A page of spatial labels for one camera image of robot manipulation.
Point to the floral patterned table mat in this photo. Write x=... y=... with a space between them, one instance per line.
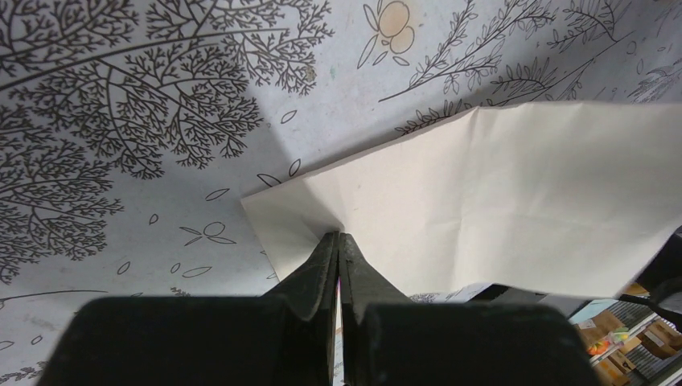
x=130 y=130

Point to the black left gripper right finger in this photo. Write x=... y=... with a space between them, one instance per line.
x=389 y=339

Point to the beige letter paper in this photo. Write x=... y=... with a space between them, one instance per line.
x=565 y=198

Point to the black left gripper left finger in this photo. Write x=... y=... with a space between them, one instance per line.
x=283 y=337

